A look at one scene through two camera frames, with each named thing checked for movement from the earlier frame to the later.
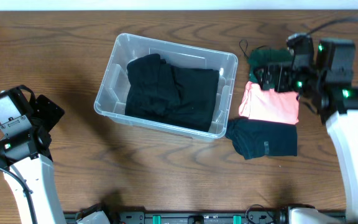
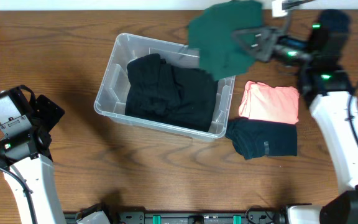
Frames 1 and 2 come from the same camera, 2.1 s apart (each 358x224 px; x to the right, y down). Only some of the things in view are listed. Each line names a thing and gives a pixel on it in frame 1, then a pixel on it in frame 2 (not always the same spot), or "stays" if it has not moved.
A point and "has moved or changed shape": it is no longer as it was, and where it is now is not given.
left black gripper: (48, 111) stays
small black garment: (153, 89) stays
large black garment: (198, 88) stays
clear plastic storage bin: (111, 102) stays
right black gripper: (288, 72) to (265, 51)
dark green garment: (257, 57) has moved or changed shape
